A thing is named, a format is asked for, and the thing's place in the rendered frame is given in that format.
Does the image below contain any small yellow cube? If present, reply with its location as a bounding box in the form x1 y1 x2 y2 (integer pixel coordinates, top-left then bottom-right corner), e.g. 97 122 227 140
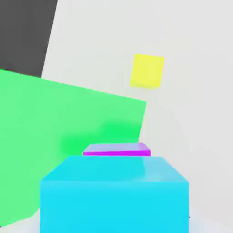
129 53 165 90

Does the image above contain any large green box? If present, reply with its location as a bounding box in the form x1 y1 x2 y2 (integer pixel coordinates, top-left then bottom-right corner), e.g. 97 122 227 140
0 69 147 228

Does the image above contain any small magenta cube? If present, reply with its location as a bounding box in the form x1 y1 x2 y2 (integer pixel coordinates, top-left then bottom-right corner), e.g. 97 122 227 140
82 142 152 157

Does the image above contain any small cyan cube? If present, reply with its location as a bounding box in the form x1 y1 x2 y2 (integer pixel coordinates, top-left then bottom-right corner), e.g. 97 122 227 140
40 155 190 233

